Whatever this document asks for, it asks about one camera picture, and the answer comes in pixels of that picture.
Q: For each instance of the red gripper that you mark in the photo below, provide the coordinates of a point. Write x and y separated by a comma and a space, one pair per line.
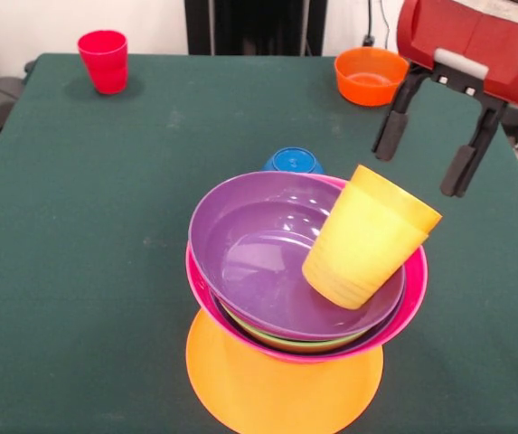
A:
511, 59

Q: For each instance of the orange plastic cup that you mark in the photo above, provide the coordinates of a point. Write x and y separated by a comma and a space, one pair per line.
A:
398, 203

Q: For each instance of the small red-orange plastic bowl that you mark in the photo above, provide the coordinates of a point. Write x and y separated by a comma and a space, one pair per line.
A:
367, 86

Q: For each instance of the large pink plastic bowl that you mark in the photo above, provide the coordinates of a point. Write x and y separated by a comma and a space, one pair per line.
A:
417, 280

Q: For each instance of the yellow plastic cup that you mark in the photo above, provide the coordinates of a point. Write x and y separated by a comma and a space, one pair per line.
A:
353, 257

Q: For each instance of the blue plastic bowl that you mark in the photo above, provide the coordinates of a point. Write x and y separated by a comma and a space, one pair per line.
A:
292, 160

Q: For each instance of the purple plastic bowl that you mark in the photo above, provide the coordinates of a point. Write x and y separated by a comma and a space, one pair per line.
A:
394, 318
249, 253

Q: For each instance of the light green plastic bowl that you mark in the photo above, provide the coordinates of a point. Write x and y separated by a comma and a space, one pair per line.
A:
254, 335

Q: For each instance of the large orange plastic bowl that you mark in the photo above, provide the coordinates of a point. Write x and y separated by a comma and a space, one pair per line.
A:
263, 393

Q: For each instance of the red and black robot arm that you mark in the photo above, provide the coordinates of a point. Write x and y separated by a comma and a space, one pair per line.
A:
511, 6

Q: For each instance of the red plastic cup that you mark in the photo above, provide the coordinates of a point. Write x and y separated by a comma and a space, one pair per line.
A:
102, 63

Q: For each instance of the dark green tablecloth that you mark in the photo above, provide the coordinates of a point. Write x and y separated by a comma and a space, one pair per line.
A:
59, 294

